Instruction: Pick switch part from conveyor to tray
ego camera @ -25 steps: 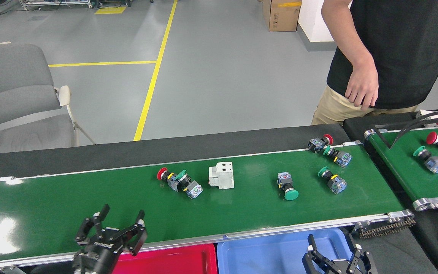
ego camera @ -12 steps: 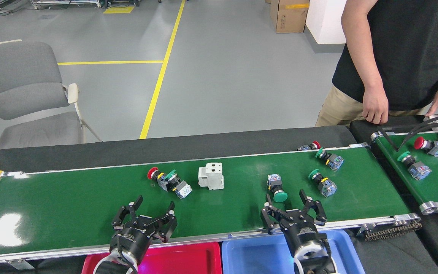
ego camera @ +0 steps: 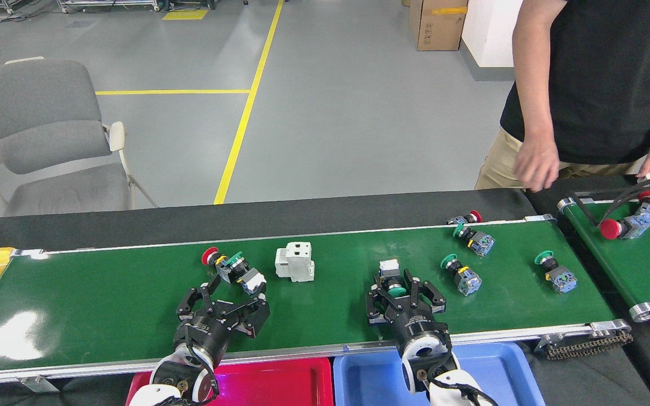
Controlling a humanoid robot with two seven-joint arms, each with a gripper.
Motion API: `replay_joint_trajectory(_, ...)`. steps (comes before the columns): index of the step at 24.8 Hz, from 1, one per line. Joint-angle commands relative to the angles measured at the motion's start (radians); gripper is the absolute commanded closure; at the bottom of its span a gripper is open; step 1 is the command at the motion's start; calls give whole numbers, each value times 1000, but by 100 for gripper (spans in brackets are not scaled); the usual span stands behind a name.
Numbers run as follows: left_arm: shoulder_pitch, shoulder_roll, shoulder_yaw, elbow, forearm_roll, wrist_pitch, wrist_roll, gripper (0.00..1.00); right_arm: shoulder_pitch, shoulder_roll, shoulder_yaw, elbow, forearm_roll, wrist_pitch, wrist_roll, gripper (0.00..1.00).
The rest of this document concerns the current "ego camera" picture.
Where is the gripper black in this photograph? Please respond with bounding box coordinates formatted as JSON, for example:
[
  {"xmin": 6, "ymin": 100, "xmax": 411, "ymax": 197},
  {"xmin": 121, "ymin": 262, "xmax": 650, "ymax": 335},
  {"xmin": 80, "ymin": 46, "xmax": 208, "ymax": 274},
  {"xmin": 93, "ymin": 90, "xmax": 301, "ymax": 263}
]
[
  {"xmin": 174, "ymin": 275, "xmax": 271, "ymax": 357},
  {"xmin": 366, "ymin": 269, "xmax": 451, "ymax": 347}
]

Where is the long green conveyor belt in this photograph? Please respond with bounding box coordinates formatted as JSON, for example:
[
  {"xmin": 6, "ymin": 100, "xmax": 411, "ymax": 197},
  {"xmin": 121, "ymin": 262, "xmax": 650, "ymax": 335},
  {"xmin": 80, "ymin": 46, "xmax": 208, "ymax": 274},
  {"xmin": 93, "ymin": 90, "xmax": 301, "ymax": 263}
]
[{"xmin": 0, "ymin": 214, "xmax": 633, "ymax": 391}]

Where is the short green conveyor belt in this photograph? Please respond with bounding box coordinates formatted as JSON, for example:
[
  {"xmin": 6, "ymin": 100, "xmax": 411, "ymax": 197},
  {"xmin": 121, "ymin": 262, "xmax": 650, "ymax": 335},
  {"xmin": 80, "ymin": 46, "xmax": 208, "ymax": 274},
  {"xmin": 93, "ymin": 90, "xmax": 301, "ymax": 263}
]
[{"xmin": 556, "ymin": 192, "xmax": 650, "ymax": 322}]

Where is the person's right hand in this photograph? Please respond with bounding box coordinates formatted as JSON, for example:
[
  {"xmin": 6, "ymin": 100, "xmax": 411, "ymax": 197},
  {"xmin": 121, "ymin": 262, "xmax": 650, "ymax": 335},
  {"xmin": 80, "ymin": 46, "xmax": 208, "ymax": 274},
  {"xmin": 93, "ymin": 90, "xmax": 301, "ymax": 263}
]
[{"xmin": 514, "ymin": 138, "xmax": 561, "ymax": 192}]

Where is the blue plastic bin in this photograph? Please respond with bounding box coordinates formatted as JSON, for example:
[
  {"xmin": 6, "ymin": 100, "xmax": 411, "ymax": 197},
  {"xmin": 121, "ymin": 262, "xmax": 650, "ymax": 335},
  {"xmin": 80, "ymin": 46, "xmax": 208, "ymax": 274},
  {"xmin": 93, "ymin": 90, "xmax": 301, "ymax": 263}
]
[{"xmin": 333, "ymin": 341, "xmax": 546, "ymax": 406}]

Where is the long black felt cover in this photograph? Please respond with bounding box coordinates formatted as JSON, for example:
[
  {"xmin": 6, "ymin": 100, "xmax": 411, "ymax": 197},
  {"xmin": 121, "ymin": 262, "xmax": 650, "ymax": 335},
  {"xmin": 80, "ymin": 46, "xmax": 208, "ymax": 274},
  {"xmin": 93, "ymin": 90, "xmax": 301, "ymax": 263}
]
[{"xmin": 0, "ymin": 188, "xmax": 537, "ymax": 250}]

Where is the red plastic bin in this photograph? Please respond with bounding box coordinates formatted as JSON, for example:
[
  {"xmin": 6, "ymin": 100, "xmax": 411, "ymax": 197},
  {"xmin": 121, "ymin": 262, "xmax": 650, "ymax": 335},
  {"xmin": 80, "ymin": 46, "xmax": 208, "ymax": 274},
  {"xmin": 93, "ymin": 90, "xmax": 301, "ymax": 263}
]
[{"xmin": 126, "ymin": 358, "xmax": 334, "ymax": 406}]

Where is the black guide bar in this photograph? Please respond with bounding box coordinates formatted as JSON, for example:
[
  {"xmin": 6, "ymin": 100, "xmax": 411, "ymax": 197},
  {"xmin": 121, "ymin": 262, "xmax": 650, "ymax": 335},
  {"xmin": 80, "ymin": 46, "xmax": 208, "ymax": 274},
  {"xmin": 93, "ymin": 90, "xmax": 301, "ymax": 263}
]
[{"xmin": 570, "ymin": 192, "xmax": 592, "ymax": 226}]

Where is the grey office chair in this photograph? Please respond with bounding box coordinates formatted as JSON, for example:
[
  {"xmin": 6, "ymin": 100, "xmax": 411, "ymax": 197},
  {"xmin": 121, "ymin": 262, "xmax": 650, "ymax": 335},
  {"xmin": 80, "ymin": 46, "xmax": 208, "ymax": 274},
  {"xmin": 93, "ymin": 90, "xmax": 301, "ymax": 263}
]
[{"xmin": 0, "ymin": 56, "xmax": 159, "ymax": 218}]

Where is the brown cardboard box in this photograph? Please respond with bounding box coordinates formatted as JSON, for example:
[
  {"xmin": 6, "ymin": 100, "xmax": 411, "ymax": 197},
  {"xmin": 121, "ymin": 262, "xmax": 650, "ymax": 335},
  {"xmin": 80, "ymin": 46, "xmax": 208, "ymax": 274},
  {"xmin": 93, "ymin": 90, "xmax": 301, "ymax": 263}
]
[{"xmin": 409, "ymin": 0, "xmax": 469, "ymax": 52}]

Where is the person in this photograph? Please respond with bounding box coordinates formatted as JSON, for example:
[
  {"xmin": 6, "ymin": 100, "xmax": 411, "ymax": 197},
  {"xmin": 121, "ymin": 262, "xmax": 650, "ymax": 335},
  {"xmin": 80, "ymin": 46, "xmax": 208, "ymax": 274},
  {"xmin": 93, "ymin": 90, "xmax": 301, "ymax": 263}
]
[{"xmin": 475, "ymin": 0, "xmax": 650, "ymax": 189}]

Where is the metal rack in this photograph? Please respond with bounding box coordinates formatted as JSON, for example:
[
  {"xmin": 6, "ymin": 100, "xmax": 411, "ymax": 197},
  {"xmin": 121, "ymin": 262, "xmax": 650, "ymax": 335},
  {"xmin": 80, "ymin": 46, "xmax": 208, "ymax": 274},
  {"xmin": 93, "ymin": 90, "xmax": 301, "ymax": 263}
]
[{"xmin": 57, "ymin": 0, "xmax": 162, "ymax": 13}]

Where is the conveyor drive chain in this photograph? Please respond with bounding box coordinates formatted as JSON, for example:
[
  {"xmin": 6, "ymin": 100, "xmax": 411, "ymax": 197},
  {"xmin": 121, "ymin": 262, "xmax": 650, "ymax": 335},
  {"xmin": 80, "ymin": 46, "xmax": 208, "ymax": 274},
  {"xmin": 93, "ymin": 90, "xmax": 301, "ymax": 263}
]
[{"xmin": 542, "ymin": 330, "xmax": 634, "ymax": 360}]

